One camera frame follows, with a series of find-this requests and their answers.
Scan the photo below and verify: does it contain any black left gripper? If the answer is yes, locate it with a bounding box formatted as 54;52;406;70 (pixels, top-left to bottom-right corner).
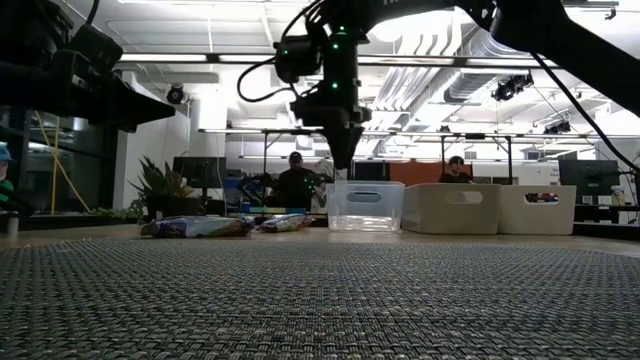
49;49;176;134

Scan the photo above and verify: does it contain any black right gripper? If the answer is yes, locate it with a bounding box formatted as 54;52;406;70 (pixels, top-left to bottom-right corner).
289;93;373;171

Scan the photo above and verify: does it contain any blue white granola bar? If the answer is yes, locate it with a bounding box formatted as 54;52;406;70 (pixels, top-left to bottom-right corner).
149;214;257;239

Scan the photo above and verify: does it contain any long ceiling light bar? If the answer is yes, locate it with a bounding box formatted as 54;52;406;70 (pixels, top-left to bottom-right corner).
114;51;640;70

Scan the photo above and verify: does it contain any person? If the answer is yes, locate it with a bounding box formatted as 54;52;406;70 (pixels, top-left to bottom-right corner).
0;144;17;214
438;155;474;185
272;151;327;211

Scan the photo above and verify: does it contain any clear plastic bin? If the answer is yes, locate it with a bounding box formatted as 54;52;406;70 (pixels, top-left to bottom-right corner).
325;180;406;233

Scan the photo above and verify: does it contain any black computer monitor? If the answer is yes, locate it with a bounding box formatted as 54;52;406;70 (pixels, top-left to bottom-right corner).
172;156;228;190
558;159;621;197

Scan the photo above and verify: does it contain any succulent in black pot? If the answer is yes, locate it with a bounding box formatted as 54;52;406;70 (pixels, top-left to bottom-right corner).
87;155;202;224

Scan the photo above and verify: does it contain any beige plastic bin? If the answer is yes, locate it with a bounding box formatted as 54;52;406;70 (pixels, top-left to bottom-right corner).
401;183;501;236

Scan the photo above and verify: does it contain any dark grey woven placemat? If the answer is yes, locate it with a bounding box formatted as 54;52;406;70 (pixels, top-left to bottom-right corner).
0;238;640;360

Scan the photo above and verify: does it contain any white plastic bin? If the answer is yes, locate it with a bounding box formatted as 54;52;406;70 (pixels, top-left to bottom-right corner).
496;184;579;237

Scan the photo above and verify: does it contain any orange partition wall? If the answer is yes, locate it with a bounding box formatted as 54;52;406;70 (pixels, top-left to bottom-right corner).
388;160;474;185

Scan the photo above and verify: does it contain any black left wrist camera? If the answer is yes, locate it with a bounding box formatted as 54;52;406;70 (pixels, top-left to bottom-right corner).
66;23;125;77

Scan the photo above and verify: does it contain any black workstation frame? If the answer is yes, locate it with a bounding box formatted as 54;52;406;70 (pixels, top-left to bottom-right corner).
439;132;514;186
198;128;341;201

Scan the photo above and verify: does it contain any yellow extension cable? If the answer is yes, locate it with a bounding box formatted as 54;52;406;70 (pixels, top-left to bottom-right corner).
33;110;92;215

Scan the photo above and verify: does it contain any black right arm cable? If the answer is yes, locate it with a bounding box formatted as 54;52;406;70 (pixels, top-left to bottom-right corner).
235;55;302;104

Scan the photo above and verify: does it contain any silver ventilation duct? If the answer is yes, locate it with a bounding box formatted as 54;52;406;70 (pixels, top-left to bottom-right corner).
442;29;551;105

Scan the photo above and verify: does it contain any black arm base cable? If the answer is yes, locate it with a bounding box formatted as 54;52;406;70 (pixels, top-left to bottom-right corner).
528;50;640;172

